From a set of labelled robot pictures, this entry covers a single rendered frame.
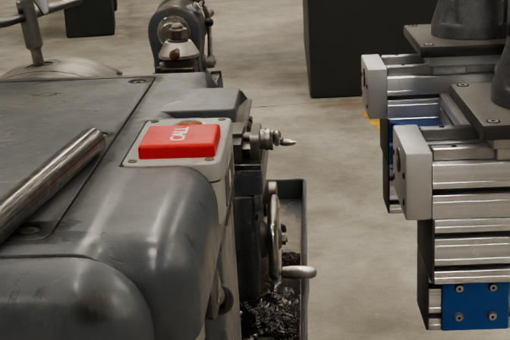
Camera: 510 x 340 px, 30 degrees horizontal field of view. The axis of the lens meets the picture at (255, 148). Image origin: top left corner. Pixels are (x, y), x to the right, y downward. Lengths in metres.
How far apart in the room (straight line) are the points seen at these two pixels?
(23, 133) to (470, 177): 0.59
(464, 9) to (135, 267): 1.18
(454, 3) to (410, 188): 0.56
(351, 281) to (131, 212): 2.88
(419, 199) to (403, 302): 2.14
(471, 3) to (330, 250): 2.21
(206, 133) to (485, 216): 0.56
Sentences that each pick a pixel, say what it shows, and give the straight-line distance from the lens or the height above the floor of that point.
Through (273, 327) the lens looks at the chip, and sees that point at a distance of 1.99.
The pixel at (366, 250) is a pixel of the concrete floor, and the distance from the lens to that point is 3.76.
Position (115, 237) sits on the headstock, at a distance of 0.60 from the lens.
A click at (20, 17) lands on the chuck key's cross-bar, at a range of 1.23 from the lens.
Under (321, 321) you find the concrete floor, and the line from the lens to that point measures 3.22.
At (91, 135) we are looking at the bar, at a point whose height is 1.28.
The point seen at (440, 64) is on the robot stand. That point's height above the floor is 1.12.
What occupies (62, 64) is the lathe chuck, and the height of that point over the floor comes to 1.24.
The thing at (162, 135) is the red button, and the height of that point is 1.27.
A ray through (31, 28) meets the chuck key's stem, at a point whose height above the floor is 1.29.
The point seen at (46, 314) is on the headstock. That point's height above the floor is 1.23.
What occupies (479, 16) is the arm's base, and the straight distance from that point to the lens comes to 1.68.
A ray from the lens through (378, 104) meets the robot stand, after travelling 1.69.
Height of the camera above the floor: 1.47
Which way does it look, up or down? 17 degrees down
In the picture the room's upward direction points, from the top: 3 degrees counter-clockwise
